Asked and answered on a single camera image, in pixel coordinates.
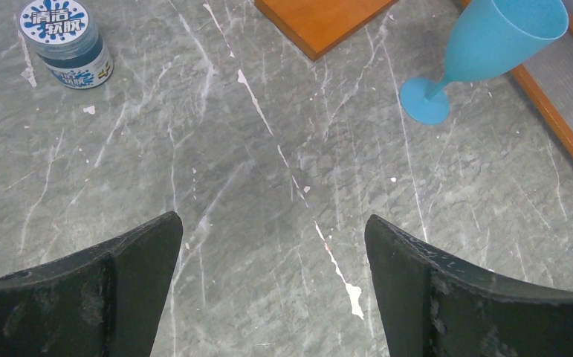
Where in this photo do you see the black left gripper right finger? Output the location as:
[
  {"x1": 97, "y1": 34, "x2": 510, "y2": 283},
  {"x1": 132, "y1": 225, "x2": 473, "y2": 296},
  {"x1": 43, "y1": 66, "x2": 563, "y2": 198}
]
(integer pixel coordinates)
[{"x1": 364, "y1": 215, "x2": 573, "y2": 356}]

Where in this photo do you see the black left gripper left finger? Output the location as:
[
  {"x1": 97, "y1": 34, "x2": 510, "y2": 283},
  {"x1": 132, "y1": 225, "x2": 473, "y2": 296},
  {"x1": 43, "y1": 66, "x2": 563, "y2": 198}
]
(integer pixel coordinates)
[{"x1": 0, "y1": 211, "x2": 183, "y2": 356}]

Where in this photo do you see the light blue wine glass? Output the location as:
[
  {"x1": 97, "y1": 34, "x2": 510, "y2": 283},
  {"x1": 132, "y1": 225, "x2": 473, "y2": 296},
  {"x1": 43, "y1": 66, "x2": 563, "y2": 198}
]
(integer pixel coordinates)
[{"x1": 399, "y1": 0, "x2": 569, "y2": 125}]

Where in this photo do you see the wooden rack base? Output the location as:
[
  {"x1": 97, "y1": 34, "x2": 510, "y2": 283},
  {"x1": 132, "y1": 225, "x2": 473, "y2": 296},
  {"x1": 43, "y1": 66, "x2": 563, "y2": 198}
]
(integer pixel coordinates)
[{"x1": 254, "y1": 0, "x2": 397, "y2": 61}]

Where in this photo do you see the blue cleaning gel jar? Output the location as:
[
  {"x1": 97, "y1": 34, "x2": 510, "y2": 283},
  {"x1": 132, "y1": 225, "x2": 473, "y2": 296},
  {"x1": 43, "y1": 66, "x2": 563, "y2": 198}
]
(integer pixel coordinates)
[{"x1": 18, "y1": 0, "x2": 114, "y2": 89}]

